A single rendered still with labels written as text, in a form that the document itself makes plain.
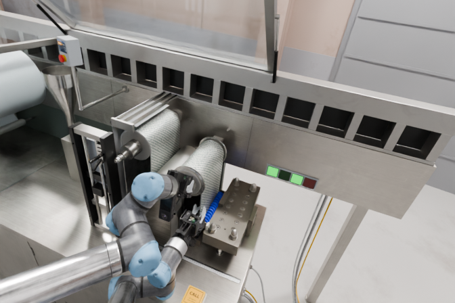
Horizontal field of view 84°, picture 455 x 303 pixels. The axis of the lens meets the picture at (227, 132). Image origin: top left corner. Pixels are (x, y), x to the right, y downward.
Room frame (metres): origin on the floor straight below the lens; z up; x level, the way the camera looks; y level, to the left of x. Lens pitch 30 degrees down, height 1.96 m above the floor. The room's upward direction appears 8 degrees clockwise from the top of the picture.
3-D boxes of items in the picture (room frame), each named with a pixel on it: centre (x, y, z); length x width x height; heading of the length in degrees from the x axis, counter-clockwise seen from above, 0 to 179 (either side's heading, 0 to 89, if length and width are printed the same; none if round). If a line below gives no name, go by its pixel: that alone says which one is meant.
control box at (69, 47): (0.96, 0.65, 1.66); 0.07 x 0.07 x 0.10; 59
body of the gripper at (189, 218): (0.65, 0.10, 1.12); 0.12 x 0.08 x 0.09; 164
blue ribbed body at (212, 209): (0.87, 0.02, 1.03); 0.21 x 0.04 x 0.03; 164
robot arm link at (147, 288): (0.49, 0.17, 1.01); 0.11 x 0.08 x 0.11; 105
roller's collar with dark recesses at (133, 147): (0.82, 0.38, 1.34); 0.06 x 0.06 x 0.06; 74
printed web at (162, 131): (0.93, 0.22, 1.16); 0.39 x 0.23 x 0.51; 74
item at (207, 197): (0.88, 0.04, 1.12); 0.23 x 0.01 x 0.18; 164
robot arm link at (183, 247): (0.57, 0.13, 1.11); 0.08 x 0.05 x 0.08; 74
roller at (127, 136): (0.97, 0.33, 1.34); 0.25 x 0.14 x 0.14; 164
